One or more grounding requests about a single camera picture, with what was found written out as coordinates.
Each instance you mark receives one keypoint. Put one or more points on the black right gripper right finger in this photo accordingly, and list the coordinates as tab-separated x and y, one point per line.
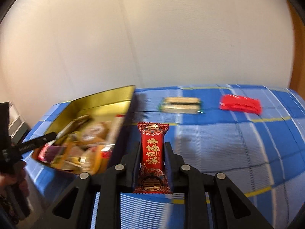
211	201

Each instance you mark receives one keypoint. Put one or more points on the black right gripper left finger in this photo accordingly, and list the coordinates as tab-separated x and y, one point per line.
75	205

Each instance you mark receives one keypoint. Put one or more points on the red festive candy packet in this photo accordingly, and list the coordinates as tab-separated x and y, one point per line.
152	178

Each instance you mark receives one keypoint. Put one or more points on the purple cartoon snack packet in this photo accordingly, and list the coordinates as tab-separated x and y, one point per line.
48	153

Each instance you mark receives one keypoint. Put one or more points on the orange bread snack packet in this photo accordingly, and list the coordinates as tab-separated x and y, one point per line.
95	133

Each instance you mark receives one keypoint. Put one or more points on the person's left hand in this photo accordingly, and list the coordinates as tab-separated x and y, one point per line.
19	178

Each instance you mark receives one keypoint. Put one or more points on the gold tin box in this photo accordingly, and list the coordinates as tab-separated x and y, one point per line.
69	119

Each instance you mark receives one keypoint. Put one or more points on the sandwich biscuit green wrapper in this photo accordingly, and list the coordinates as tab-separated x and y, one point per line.
181	105

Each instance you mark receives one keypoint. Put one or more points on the blue plaid tablecloth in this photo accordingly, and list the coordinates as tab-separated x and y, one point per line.
262	154

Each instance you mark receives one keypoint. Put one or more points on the red flat snack packet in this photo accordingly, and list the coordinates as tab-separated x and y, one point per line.
240	104

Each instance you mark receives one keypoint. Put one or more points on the wooden door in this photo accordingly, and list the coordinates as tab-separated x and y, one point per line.
297	78

